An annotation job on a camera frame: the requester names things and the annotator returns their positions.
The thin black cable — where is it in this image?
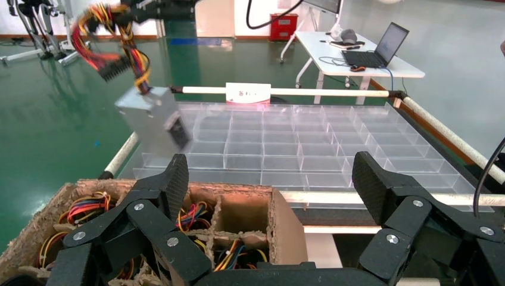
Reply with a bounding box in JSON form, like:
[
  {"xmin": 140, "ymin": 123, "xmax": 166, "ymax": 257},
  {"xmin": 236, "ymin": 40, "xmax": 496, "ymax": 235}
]
[{"xmin": 473, "ymin": 136, "xmax": 505, "ymax": 218}]

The flat notebook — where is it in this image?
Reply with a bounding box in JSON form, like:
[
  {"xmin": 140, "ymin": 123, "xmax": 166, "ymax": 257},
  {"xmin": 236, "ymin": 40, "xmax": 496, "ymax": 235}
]
[{"xmin": 329, "ymin": 39, "xmax": 366, "ymax": 50}]

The grey cap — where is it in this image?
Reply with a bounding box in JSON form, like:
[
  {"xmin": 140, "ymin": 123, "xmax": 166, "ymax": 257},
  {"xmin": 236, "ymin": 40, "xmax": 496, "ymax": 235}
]
[{"xmin": 339, "ymin": 29, "xmax": 358, "ymax": 45}]

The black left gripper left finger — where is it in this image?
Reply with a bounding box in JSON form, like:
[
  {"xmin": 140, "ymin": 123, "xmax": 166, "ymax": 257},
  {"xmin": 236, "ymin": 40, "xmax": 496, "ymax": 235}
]
[{"xmin": 46, "ymin": 153, "xmax": 214, "ymax": 286}]

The white metal stand frame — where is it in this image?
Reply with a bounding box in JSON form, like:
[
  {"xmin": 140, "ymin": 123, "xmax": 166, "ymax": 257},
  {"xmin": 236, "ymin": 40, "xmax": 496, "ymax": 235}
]
[
  {"xmin": 37, "ymin": 0, "xmax": 92, "ymax": 66},
  {"xmin": 0, "ymin": 0, "xmax": 54, "ymax": 66}
]

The brown pulp cardboard divider box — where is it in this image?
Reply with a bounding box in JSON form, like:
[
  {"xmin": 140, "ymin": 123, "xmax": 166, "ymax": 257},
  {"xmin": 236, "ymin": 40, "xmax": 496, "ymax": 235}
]
[{"xmin": 0, "ymin": 178, "xmax": 309, "ymax": 286}]

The black hanging cable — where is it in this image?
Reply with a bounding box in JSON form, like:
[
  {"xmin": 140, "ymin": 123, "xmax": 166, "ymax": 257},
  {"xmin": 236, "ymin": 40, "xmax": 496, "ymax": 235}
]
[{"xmin": 246, "ymin": 0, "xmax": 304, "ymax": 30}]

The white office table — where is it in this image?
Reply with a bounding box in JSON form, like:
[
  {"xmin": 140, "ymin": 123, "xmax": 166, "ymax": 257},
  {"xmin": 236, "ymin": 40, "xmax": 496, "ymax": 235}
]
[{"xmin": 280, "ymin": 30, "xmax": 426, "ymax": 105}]

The red box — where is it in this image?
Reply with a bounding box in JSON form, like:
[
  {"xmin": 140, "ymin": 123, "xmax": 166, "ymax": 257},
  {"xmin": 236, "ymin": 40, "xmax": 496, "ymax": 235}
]
[{"xmin": 270, "ymin": 13, "xmax": 300, "ymax": 42}]

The clear plastic divider tray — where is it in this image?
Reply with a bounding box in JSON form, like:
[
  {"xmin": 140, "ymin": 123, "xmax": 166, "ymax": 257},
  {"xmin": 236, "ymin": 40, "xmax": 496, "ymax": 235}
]
[{"xmin": 118, "ymin": 101, "xmax": 496, "ymax": 212}]

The black open laptop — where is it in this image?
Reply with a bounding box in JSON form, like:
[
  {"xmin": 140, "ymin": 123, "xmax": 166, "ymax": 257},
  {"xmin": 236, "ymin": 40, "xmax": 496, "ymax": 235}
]
[{"xmin": 341, "ymin": 22, "xmax": 410, "ymax": 69}]

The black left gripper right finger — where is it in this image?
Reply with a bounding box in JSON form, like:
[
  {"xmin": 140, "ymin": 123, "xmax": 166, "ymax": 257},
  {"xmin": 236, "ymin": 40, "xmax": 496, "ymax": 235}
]
[{"xmin": 352, "ymin": 151, "xmax": 505, "ymax": 286}]

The beige board panel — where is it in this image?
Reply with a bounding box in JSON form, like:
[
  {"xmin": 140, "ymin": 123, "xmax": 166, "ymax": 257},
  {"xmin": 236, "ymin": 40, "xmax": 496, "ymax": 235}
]
[{"xmin": 195, "ymin": 0, "xmax": 235, "ymax": 38}]

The monitor on white stand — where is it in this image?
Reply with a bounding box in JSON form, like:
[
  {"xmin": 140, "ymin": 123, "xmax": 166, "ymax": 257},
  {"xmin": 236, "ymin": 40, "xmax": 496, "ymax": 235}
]
[{"xmin": 304, "ymin": 0, "xmax": 344, "ymax": 41}]

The white label card red print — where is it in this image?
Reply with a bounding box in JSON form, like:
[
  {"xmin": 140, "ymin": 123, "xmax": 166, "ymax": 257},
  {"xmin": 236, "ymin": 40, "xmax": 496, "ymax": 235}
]
[{"xmin": 225, "ymin": 82, "xmax": 272, "ymax": 105}]

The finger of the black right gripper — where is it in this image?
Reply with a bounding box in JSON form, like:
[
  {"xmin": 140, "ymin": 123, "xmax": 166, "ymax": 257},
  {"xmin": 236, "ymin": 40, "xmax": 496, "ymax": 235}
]
[{"xmin": 119, "ymin": 0, "xmax": 198, "ymax": 23}]

